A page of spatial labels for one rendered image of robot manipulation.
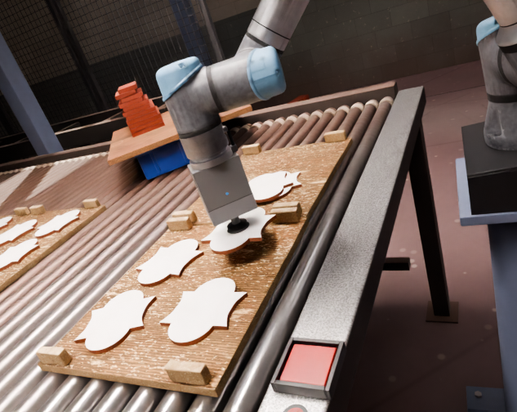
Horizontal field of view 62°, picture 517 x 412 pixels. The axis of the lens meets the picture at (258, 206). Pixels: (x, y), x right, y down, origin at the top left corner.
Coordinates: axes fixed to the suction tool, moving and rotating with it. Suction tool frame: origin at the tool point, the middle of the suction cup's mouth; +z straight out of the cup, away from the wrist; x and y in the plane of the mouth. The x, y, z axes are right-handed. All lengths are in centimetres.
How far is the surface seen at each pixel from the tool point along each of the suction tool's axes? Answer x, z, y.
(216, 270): 2.8, 3.7, 6.8
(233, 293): 12.9, 2.9, 5.9
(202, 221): -20.5, 3.7, 5.0
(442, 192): -132, 98, -136
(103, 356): 12.3, 3.7, 27.9
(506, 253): 10, 24, -49
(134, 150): -70, -7, 15
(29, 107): -190, -24, 62
